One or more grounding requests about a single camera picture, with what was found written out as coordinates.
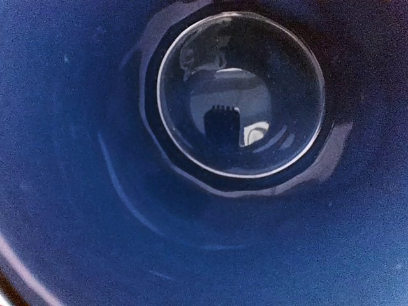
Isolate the dark blue mug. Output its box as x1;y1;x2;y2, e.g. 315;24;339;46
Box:
1;1;407;305

